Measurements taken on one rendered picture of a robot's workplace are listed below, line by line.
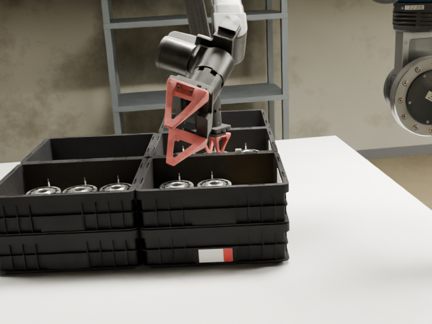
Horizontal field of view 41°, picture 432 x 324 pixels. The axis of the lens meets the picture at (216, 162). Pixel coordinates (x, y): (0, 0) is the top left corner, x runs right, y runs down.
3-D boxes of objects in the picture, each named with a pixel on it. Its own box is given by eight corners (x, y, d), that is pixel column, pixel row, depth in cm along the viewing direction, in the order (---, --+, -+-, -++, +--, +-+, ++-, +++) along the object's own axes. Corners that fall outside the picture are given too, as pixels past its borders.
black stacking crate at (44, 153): (159, 164, 210) (157, 134, 207) (150, 193, 182) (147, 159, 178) (51, 169, 211) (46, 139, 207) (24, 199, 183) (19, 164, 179)
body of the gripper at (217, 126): (216, 135, 177) (215, 112, 175) (195, 130, 185) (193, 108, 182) (231, 130, 182) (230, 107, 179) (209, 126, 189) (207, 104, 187)
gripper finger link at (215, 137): (217, 161, 180) (215, 131, 177) (202, 157, 185) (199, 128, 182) (233, 155, 184) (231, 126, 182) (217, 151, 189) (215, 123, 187)
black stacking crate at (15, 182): (150, 193, 181) (147, 159, 178) (137, 233, 153) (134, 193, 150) (24, 199, 182) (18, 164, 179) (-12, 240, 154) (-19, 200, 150)
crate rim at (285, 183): (278, 158, 178) (278, 151, 177) (290, 193, 149) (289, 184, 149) (148, 164, 179) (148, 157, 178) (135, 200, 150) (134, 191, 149)
